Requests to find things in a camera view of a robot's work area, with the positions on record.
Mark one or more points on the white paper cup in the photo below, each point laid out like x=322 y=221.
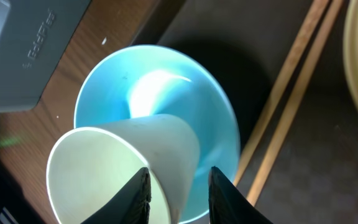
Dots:
x=88 y=166

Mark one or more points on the wooden chopstick left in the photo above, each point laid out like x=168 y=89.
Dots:
x=294 y=55

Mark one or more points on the grey dishwasher rack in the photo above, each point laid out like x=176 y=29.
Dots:
x=33 y=37

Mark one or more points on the wooden chopstick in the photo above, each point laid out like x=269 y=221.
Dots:
x=328 y=18
x=294 y=55

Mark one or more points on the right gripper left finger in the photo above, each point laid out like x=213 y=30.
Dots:
x=130 y=205

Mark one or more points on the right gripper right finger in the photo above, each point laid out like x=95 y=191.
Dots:
x=226 y=203

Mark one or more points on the dark brown serving tray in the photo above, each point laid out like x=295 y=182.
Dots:
x=305 y=166

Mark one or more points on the light blue bowl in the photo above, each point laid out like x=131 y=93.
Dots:
x=144 y=80

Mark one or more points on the wooden chopstick right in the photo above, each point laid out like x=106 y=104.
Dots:
x=328 y=18

